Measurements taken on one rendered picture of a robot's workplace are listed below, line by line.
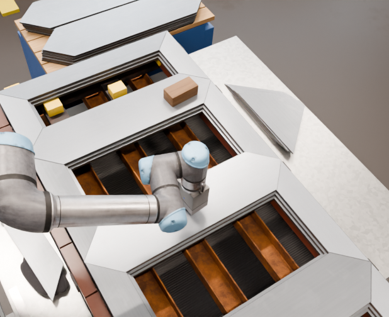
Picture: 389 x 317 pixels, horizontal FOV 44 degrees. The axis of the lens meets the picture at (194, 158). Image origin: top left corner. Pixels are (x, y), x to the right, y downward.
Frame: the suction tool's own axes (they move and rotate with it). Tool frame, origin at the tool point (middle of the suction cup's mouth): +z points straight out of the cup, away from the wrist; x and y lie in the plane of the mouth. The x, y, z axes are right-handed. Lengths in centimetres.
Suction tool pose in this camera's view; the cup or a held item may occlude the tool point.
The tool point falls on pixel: (190, 208)
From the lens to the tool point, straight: 157.0
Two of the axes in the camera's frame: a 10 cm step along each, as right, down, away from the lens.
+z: -0.6, 5.8, 8.1
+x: -7.8, 4.8, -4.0
